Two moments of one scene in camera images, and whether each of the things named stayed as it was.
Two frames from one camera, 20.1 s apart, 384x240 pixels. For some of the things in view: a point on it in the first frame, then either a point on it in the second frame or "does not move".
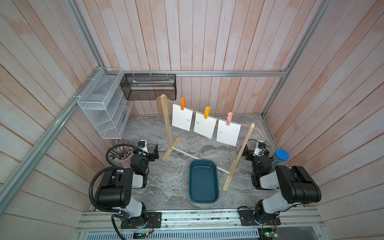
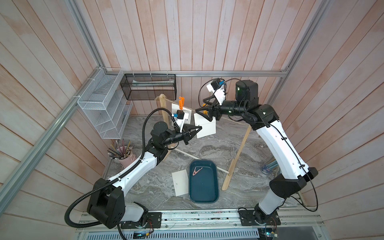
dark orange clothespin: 183,103 does not move
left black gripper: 152,158 to 188,134
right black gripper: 246,151 to 217,109
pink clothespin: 229,117 to 195,172
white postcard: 203,126 does not move
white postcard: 227,134 to 180,180
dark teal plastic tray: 203,181 does not move
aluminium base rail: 294,224 does not move
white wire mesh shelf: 103,100 does not move
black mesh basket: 149,86 does not move
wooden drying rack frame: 173,144 does not move
